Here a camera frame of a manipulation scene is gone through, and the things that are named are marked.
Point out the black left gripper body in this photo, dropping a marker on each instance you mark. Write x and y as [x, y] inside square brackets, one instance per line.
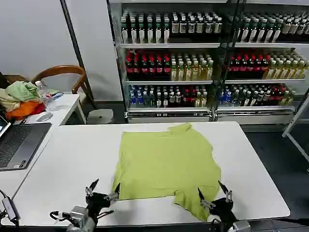
[97, 204]

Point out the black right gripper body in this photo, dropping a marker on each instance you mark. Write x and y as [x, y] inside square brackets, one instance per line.
[223, 211]

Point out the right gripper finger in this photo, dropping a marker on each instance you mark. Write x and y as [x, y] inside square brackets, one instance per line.
[205, 203]
[228, 195]

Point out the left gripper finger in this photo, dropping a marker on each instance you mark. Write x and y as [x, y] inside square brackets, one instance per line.
[115, 194]
[89, 189]

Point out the lime green shirt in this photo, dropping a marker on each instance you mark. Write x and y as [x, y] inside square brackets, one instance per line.
[164, 164]

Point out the white round stool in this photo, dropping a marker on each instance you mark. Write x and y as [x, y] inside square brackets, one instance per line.
[100, 116]

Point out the grey usb hub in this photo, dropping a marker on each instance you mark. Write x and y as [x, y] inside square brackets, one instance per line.
[9, 207]

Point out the grey laptop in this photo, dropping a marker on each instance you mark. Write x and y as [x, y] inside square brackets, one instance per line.
[21, 142]

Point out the white computer mouse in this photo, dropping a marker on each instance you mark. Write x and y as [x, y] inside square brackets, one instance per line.
[44, 116]

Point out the white side table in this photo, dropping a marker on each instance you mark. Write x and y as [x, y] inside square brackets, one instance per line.
[67, 104]

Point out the blue cloth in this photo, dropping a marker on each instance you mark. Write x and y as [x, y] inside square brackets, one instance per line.
[56, 94]

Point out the clear plastic water bottle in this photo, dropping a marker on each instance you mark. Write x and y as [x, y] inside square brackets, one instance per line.
[46, 96]

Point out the orange cloth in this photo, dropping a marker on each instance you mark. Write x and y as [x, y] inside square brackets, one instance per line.
[24, 110]

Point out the light green cloth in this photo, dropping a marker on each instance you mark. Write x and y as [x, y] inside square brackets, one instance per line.
[23, 90]

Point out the beige cloth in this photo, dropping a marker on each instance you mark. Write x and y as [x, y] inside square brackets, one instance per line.
[8, 100]

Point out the brown wooden chair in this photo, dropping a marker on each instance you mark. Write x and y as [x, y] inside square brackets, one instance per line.
[60, 70]

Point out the glass shelf with bottles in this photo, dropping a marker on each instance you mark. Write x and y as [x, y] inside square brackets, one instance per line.
[265, 65]
[169, 60]

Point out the black slanted pole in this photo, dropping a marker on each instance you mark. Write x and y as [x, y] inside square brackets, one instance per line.
[77, 50]

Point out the white metal frame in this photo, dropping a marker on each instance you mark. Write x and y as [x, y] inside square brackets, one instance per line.
[297, 128]

